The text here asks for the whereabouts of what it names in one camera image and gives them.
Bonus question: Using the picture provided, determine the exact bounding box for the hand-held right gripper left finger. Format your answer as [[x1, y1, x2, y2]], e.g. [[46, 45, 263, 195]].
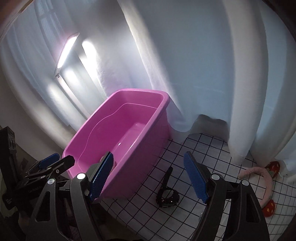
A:
[[28, 152, 115, 241]]

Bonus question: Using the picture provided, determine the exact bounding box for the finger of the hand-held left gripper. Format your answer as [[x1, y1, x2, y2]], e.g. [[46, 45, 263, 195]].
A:
[[23, 156, 76, 184], [25, 153, 59, 177]]

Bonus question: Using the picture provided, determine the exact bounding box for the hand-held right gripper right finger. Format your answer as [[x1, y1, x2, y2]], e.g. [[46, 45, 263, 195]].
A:
[[184, 152, 271, 241]]

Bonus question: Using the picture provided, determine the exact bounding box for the black wristwatch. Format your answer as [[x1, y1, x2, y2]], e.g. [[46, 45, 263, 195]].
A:
[[156, 166, 180, 207]]

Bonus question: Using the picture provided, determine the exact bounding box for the pink plastic tub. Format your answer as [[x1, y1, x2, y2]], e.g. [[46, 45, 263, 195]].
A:
[[62, 89, 173, 200]]

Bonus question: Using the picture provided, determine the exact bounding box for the white black-grid cloth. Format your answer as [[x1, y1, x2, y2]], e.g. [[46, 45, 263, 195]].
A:
[[99, 132, 296, 241]]

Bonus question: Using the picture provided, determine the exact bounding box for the pink strawberry headband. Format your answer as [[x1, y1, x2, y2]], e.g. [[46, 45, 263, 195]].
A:
[[238, 161, 281, 218]]

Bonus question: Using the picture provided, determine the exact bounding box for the sheer white curtain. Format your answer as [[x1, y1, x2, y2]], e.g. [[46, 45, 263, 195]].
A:
[[0, 0, 132, 149]]

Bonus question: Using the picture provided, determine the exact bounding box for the bar-shaped lamp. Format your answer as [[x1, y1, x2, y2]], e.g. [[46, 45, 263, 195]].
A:
[[53, 32, 80, 80]]

